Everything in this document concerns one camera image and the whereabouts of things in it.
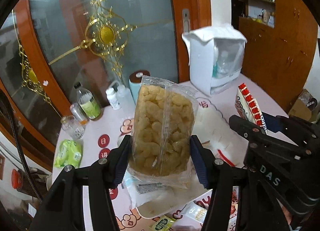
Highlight white red apple snack bag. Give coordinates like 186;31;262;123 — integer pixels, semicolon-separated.
228;186;239;231

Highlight white red striped snack bag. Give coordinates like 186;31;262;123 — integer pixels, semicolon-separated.
235;83;267;133

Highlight white blue label packet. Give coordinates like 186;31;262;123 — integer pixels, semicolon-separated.
123;171;173;208

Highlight green small snack packet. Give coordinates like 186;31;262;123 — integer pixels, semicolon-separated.
150;215;176;231

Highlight clear bag puffed snacks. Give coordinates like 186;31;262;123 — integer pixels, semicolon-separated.
128;76;199;189

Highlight cardboard box on floor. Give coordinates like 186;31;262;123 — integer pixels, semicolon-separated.
288;89;319;123

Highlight green wet wipes pack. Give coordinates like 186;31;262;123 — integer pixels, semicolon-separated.
54;139;82;169

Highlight white plastic storage bin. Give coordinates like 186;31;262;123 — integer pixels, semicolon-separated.
124;97;246;219

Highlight clear glass cup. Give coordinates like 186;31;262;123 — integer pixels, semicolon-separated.
61;115;85;140

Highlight small metal can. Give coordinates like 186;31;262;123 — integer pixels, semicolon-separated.
70;103;88;125

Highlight clear bottle green label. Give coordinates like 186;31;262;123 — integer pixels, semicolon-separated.
74;82;102;120

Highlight white cosmetic organizer box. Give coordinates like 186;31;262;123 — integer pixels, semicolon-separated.
182;24;247;96

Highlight white squeeze wash bottle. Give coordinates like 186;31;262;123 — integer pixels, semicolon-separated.
111;81;136;117

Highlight small white pill bottle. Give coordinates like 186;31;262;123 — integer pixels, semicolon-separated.
105;87;121;110

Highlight wooden cabinet with shelves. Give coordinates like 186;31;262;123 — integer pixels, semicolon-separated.
239;0;318;112

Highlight light blue canister brown lid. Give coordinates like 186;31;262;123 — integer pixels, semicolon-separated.
129;70;150;103

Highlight glass door gold ornament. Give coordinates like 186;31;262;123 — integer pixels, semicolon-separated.
1;0;211;160

